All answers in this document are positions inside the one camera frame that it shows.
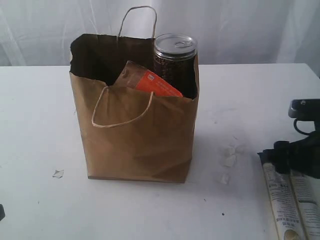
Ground small torn plastic scrap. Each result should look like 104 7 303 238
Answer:
52 169 64 179

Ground brown paper bag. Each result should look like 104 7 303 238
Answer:
68 5 200 184

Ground long noodle package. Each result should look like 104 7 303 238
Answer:
258 150 320 240

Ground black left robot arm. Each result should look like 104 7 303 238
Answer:
0 204 6 221

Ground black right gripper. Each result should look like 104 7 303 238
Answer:
273 131 320 179

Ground white lump middle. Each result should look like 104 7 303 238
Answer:
222 154 237 168

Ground pull-tab can dark grains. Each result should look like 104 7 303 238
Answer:
153 33 197 99

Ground white lump lower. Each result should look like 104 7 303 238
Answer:
217 173 231 185

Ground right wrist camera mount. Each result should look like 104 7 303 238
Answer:
288 98 320 136

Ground brown pouch with orange band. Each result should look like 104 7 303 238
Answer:
113 61 183 97

